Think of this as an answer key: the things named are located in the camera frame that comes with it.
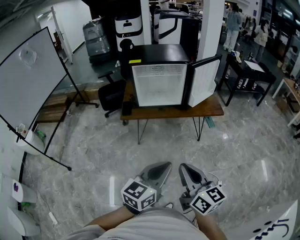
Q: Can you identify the white paper sheet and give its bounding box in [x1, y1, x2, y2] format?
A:
[243, 60, 265, 72]

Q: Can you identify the whiteboard on black stand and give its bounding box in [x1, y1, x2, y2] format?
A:
[0, 26, 99, 171]

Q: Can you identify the plastic wrapped grey robot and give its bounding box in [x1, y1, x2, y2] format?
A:
[82, 17, 111, 64]

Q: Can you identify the green slatted item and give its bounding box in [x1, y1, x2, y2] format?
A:
[203, 115, 215, 129]

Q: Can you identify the white round bin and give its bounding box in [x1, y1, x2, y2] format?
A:
[24, 129, 45, 156]

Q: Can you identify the black shelf cart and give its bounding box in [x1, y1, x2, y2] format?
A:
[218, 53, 277, 107]

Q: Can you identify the white device with purple mark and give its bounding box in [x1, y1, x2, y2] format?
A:
[11, 179, 38, 204]

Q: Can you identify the black office chair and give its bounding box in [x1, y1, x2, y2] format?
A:
[97, 38, 136, 118]

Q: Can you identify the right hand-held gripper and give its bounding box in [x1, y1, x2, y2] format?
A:
[178, 163, 227, 216]

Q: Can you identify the white power strip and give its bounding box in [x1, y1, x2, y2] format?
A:
[47, 211, 59, 226]

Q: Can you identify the white desk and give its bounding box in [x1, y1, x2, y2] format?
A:
[271, 77, 300, 128]

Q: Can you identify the white and black delivery robot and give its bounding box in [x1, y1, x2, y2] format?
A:
[114, 12, 144, 53]

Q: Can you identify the large black and white robot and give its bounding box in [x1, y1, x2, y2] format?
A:
[157, 10, 203, 45]

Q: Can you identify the red button box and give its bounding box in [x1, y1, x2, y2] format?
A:
[15, 123, 28, 139]

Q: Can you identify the black flat phone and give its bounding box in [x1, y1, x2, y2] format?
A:
[121, 101, 133, 116]

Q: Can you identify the wooden table with metal legs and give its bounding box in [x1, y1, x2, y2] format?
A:
[120, 81, 225, 145]

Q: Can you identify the white sign with dark print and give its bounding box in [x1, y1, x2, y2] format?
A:
[247, 200, 299, 240]

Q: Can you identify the person's torso in white shirt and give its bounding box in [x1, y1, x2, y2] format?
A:
[65, 207, 211, 240]

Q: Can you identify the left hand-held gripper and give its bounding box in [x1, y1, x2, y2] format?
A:
[120, 161, 173, 215]

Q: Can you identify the person's right forearm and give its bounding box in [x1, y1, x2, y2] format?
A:
[194, 211, 228, 240]

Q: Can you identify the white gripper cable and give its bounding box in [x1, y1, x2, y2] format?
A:
[203, 172, 223, 187]

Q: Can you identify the wooden platform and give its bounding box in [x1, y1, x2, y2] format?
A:
[35, 86, 99, 124]

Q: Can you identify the black mini fridge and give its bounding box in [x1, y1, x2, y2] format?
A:
[126, 44, 192, 110]

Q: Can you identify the person's left forearm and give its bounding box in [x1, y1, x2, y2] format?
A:
[87, 205, 142, 232]

